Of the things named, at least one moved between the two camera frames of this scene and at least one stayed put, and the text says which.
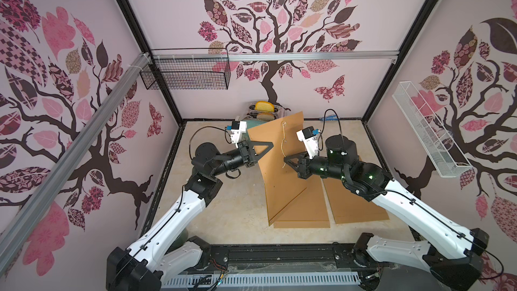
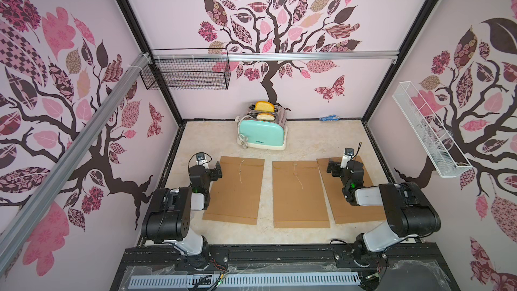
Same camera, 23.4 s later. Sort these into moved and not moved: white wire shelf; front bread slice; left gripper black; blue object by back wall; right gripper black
Moved: left gripper black; right gripper black
Not moved: front bread slice; blue object by back wall; white wire shelf
